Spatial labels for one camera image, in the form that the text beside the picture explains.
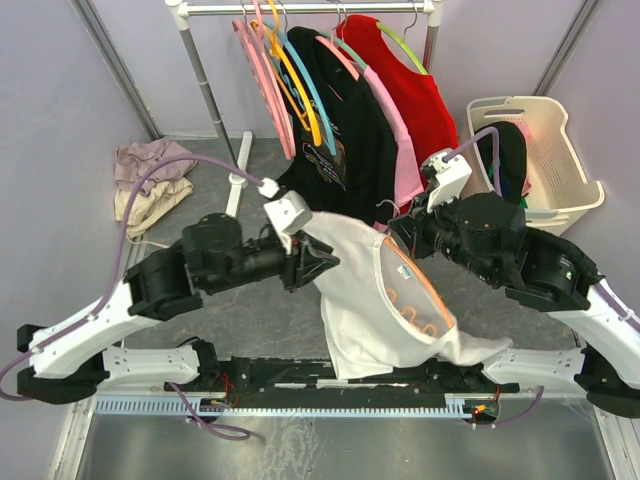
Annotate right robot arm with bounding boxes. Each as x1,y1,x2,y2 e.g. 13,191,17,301
389,193,639,419

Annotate blue hanger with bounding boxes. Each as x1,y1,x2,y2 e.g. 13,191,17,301
264,21,337,156

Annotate mauve crumpled cloth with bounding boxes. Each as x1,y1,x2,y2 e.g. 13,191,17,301
114,138,196,196

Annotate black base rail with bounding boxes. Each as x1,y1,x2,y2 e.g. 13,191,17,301
179,341,520,419

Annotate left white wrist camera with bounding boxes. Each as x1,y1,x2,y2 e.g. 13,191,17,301
258,178,313,255

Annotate white clothes rack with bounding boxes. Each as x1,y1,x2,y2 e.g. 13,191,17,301
164,0,444,221

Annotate cream laundry basket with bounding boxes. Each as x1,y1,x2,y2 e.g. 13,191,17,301
459,96,605,236

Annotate orange wavy hanger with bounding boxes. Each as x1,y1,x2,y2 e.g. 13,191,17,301
379,226,456,338

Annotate yellow hanger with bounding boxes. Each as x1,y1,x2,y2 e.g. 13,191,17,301
253,1,323,146

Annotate black t shirt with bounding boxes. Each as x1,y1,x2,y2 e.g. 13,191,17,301
277,26,397,225

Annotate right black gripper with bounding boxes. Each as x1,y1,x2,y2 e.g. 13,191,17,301
389,185,501,284

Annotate beige crumpled cloth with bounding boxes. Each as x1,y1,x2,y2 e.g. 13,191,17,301
125,178,194,244

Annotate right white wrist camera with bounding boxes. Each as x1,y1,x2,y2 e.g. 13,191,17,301
420,149,472,213

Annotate green hanger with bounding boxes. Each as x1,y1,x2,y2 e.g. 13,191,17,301
376,6,428,75

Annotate dark clothes in basket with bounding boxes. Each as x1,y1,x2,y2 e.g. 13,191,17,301
476,121,528,207

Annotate salmon hanger holding shirt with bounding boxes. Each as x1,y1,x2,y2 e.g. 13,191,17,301
315,32,360,81

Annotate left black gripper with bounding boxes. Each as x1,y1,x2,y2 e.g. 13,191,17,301
206,229,342,295

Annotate pink wavy hanger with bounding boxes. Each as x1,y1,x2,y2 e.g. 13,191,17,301
232,1,296,160

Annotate pink t shirt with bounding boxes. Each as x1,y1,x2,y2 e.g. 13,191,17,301
362,66,423,210

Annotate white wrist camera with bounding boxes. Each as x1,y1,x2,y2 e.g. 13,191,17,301
420,149,472,213
258,178,313,255

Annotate white t shirt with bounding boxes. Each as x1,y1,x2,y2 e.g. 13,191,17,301
305,212,512,380

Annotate red t shirt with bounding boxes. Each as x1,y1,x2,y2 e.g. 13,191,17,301
337,14,457,170

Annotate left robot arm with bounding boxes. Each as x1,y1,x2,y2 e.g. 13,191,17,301
16,213,340,405

